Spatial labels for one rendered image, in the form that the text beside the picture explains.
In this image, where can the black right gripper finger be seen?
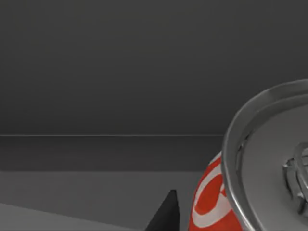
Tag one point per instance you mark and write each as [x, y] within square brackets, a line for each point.
[168, 214]

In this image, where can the red and white can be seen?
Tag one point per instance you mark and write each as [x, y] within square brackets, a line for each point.
[260, 163]

